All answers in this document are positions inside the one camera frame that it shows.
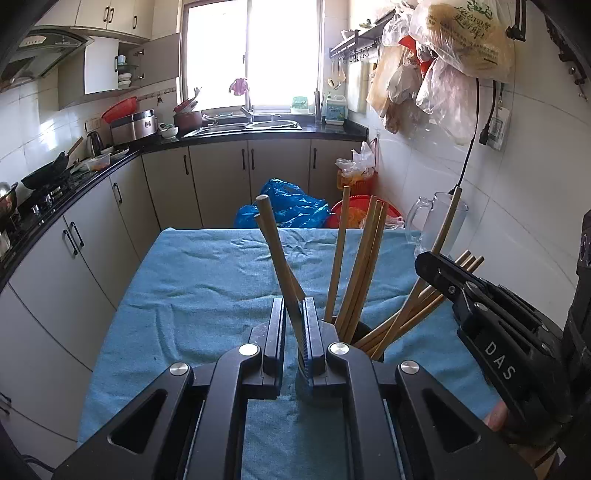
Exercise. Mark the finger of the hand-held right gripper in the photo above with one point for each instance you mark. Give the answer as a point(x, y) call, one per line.
point(443, 277)

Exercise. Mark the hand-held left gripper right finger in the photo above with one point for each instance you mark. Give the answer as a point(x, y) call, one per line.
point(310, 337)

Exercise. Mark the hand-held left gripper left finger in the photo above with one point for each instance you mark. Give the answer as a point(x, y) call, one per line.
point(278, 341)

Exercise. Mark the dark grey utensil holder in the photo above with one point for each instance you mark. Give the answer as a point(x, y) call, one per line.
point(301, 390)

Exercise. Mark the bunch of wooden chopsticks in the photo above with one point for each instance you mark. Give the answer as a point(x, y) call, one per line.
point(364, 258)

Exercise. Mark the long wooden chopstick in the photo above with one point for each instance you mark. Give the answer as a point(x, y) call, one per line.
point(274, 249)

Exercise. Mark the person's right hand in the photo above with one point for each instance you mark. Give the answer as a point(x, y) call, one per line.
point(496, 417)

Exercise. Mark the clear glass mug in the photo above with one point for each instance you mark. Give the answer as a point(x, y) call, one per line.
point(427, 221)

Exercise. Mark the blue tablecloth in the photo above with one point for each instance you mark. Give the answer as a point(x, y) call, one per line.
point(194, 286)

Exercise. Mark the red plastic basin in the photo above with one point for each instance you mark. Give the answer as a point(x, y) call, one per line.
point(358, 203)

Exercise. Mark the red trash basket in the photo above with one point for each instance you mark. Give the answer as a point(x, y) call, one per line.
point(360, 187)

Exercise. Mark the blue plastic bag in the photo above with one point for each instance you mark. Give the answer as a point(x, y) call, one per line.
point(286, 203)

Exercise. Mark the white plastic bag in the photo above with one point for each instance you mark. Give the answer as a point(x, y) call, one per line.
point(358, 161)

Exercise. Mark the white tag card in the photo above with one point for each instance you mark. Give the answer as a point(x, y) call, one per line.
point(499, 129)

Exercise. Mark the white base cabinets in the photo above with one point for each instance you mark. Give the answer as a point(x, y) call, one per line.
point(217, 184)

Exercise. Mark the clear hanging plastic bag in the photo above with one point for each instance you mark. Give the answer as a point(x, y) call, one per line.
point(448, 101)

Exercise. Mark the black kitchen countertop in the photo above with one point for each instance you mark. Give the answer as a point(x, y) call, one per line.
point(323, 131)

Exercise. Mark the detergent bottle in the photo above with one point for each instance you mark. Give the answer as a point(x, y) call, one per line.
point(335, 110)

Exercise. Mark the beige hanging plastic bag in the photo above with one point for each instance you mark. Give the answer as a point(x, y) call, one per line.
point(392, 78)

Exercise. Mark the stainless steel sink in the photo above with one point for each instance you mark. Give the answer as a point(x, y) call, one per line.
point(272, 124)

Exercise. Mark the green sponge holder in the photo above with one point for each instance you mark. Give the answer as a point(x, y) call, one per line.
point(299, 105)

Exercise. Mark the metal sink faucet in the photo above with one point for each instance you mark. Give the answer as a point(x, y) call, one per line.
point(247, 108)

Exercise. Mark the white bowl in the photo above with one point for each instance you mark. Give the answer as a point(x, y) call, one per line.
point(169, 131)

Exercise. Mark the brown clay pot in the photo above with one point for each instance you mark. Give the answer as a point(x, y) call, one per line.
point(187, 122)

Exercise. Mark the yellowish hanging plastic bag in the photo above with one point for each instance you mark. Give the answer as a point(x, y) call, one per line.
point(461, 37)

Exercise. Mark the clear food container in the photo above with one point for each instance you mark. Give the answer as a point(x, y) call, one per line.
point(98, 162)

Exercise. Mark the black power adapter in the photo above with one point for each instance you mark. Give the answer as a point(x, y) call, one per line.
point(517, 32)

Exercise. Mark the pink cloth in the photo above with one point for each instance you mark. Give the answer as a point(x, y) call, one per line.
point(239, 86)

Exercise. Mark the stainless steel cooker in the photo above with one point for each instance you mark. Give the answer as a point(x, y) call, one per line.
point(134, 127)

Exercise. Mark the metal kettle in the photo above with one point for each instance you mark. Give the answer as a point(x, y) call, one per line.
point(94, 144)

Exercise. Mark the gas stove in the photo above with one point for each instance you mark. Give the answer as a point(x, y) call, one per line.
point(46, 198)

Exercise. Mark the kitchen window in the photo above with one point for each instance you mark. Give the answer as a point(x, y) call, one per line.
point(277, 55)

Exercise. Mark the red plastic colander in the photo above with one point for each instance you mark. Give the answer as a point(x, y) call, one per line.
point(120, 108)

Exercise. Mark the black wok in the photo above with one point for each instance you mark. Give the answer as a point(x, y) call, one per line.
point(46, 175)

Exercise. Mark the stainless steel pot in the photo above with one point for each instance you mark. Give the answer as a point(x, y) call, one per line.
point(7, 201)

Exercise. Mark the stacked white dishes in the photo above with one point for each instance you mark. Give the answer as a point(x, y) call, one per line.
point(124, 76)

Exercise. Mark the range hood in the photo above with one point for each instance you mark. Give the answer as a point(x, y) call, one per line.
point(46, 50)

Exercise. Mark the white upper cabinets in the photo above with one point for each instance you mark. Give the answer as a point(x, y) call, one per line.
point(92, 14)

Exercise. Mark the black wall rack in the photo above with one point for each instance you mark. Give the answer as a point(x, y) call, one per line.
point(355, 41)

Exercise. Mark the open wall cabinet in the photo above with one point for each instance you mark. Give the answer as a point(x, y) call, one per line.
point(101, 69)

